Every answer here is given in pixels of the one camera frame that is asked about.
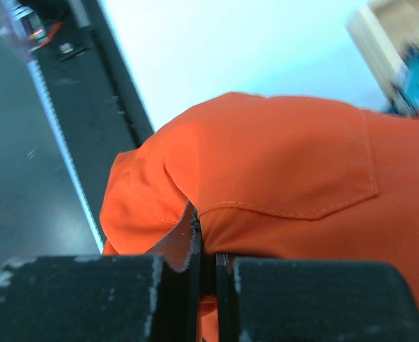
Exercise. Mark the comic print shorts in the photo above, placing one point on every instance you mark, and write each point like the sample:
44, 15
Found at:
404, 100

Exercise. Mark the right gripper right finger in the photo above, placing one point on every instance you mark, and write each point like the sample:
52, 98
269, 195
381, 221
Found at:
301, 300

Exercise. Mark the wooden clothes rack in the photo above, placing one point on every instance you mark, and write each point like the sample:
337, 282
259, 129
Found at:
382, 30

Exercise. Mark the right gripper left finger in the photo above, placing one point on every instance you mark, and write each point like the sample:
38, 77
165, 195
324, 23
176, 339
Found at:
149, 297

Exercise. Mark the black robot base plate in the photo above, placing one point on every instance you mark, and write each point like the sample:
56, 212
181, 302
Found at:
89, 97

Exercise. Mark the orange shorts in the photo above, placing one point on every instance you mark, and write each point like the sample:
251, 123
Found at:
282, 177

